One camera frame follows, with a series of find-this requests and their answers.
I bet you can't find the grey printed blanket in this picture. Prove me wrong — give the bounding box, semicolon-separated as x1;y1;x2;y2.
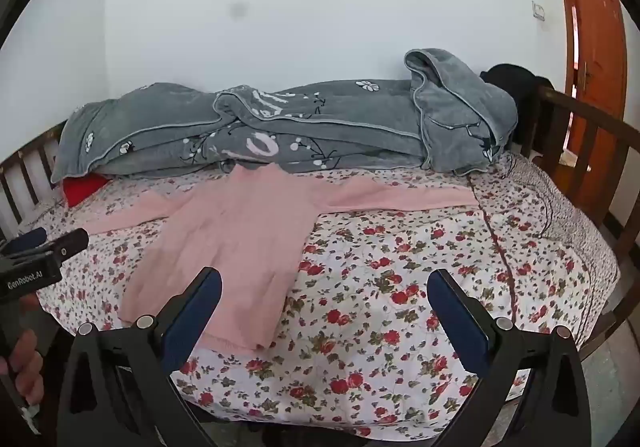
51;48;519;178

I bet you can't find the person's left hand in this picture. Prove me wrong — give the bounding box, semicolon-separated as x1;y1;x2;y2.
0;329;45;409

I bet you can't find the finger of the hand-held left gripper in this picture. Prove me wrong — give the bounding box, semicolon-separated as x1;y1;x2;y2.
9;226;49;254
46;228;90;262

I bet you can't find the black garment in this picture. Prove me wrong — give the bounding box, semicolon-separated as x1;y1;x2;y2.
479;62;554;154

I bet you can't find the orange wooden door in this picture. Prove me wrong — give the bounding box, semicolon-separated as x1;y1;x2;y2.
544;0;629;168

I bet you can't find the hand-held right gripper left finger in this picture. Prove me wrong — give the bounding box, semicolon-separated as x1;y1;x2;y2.
56;267;223;447

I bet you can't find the floral bed sheet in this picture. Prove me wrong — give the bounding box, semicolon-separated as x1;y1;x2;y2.
37;152;622;437

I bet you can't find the pink knit sweater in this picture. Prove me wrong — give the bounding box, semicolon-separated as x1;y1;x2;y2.
82;163;479;356

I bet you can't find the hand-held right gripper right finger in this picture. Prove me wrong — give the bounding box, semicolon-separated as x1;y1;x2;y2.
426;269;589;447

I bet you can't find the red cloth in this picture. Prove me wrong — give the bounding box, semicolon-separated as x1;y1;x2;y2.
62;175;110;208

